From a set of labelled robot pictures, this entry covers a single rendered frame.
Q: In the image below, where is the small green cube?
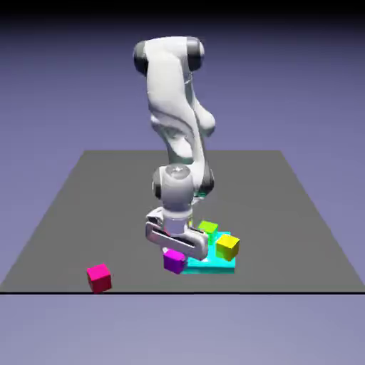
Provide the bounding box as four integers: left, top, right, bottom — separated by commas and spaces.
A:
198, 220, 220, 245

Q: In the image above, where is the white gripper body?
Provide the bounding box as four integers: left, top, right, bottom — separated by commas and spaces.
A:
145, 221, 210, 261

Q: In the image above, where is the large cyan box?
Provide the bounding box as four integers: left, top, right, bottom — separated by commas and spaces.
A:
180, 230, 237, 275

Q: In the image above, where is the small yellow cube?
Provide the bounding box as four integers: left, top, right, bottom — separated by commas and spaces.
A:
215, 233, 241, 262

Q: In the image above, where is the small purple cube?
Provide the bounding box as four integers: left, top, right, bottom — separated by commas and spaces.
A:
163, 249, 187, 275

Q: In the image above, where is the small pink cube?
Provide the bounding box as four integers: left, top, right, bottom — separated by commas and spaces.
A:
86, 262, 113, 294

